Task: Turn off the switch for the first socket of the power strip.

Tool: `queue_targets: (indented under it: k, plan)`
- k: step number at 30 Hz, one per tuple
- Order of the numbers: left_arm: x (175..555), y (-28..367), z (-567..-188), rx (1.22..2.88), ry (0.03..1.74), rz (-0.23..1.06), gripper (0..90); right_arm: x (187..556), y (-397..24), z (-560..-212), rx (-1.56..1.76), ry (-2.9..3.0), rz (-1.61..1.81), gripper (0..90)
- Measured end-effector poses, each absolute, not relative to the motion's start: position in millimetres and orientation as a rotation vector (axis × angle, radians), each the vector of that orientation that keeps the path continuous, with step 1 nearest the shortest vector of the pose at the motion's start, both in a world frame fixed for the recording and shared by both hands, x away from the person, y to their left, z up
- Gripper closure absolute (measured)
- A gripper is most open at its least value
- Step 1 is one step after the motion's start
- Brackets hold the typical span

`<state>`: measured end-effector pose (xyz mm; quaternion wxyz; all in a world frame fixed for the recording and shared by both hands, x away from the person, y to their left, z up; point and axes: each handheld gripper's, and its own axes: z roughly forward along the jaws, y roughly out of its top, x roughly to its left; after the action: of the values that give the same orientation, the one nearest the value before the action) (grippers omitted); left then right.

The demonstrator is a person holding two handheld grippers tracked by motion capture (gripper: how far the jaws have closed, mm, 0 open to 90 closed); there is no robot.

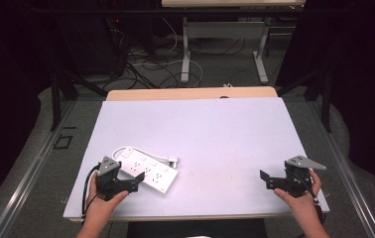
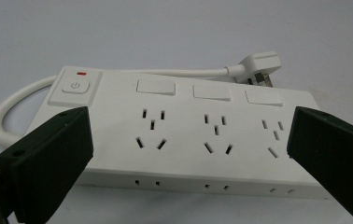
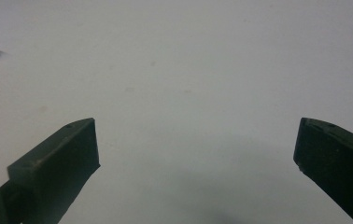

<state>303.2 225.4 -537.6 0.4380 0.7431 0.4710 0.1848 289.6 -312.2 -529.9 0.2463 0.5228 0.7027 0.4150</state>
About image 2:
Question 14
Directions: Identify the white power cable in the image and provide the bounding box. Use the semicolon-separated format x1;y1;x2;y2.
0;67;231;148

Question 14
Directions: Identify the white power plug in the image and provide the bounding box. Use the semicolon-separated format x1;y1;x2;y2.
224;50;283;89

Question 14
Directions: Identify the white power strip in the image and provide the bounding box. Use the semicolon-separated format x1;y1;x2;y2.
24;65;334;201

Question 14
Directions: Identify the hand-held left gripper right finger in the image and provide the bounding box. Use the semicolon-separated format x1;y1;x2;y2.
287;105;353;224

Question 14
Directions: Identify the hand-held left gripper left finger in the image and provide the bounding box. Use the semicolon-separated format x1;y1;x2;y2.
0;105;94;224

